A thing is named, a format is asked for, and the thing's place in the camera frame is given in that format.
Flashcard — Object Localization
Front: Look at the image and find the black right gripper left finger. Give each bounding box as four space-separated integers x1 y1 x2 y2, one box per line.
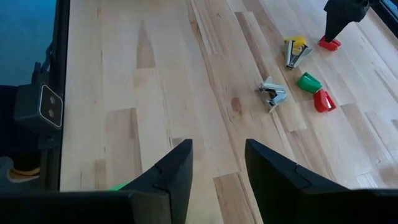
0 139 194 224

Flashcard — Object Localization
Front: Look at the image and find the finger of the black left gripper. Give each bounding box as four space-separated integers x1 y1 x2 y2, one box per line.
323 0 371 43

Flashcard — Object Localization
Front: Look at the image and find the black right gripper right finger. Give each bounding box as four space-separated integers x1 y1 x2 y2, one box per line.
244 138 398 224

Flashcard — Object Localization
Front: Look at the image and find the grey metal staple remover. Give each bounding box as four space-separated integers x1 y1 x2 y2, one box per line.
255 76 289 113

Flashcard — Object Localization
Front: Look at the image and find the green mini stapler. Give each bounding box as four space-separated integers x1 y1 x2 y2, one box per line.
297 72 323 94

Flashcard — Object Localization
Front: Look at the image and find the yellow handled staple remover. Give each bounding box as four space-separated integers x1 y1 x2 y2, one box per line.
282 35 313 70

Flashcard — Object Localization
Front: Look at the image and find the black table-level camera box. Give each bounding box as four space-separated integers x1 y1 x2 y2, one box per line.
13 83 65 135

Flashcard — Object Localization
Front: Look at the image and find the black table frame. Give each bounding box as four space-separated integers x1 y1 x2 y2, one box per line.
37 0 398 192

